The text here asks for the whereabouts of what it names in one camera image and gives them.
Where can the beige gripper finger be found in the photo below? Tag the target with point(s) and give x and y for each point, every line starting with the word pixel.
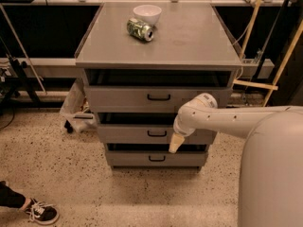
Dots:
pixel 176 141

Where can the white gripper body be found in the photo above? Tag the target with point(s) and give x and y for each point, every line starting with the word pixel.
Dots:
pixel 182 129

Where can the grey drawer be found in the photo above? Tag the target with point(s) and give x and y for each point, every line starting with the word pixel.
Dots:
pixel 136 99
pixel 149 134
pixel 155 158

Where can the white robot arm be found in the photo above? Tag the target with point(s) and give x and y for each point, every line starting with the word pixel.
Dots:
pixel 271 172

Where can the grey bottom drawer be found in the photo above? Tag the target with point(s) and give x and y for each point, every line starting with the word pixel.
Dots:
pixel 155 158

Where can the grey drawer cabinet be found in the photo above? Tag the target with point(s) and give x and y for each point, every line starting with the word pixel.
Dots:
pixel 189 49

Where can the grey top drawer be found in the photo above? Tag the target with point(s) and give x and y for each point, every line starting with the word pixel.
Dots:
pixel 136 99

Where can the crushed green soda can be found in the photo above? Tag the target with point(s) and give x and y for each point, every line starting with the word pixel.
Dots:
pixel 140 29

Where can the clear plastic bag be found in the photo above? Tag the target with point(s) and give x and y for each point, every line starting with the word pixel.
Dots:
pixel 76 109

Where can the white bowl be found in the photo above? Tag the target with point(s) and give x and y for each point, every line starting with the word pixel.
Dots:
pixel 148 13

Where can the black and white sneaker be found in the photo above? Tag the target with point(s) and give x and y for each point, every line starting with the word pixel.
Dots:
pixel 41 212

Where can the black tripod stand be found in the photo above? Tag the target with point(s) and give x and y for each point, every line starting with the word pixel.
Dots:
pixel 17 68

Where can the black trouser leg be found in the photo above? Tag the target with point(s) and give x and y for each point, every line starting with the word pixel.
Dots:
pixel 10 198

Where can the wooden frame stand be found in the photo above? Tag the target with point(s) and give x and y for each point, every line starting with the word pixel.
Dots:
pixel 247 33

